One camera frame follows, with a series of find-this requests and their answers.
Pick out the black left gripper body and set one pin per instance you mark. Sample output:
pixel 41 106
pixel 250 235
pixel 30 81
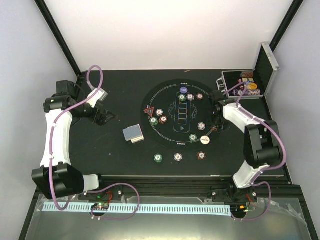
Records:
pixel 96 120

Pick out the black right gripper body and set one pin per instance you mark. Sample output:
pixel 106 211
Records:
pixel 217 122

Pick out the purple blind button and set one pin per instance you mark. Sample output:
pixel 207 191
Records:
pixel 183 90

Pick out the white dealer button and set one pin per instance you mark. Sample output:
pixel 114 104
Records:
pixel 205 140

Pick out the red poker chip stack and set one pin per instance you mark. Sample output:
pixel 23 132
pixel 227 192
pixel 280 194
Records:
pixel 201 155

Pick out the green poker chip stack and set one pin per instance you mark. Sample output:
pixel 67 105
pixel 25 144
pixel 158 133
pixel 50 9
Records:
pixel 158 158

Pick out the blue poker chip stack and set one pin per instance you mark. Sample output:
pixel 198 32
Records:
pixel 178 157

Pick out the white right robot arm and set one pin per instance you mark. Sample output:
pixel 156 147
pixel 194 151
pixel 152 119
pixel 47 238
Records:
pixel 263 148

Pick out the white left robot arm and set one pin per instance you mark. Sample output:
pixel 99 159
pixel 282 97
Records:
pixel 56 175

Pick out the purple chips row in case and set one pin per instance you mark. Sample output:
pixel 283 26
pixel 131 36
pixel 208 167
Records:
pixel 248 92

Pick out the aluminium poker case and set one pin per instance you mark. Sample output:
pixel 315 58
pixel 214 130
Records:
pixel 265 72

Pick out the card boxes in case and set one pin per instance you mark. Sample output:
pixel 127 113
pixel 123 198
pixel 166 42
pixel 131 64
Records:
pixel 250 83

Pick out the brown chips row in case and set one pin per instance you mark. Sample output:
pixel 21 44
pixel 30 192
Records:
pixel 247 74

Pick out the red triangle marker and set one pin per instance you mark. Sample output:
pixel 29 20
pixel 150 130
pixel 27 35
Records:
pixel 149 111

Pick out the round black poker mat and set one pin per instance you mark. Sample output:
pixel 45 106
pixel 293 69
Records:
pixel 183 117

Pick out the black left motor block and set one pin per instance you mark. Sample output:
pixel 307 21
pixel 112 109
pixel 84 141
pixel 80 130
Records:
pixel 66 87

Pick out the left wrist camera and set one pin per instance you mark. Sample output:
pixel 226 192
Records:
pixel 95 96

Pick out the black aluminium rail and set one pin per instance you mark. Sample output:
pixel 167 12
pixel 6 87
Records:
pixel 218 189

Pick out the white slotted cable duct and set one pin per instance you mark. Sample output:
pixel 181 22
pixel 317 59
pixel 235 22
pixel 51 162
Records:
pixel 169 209

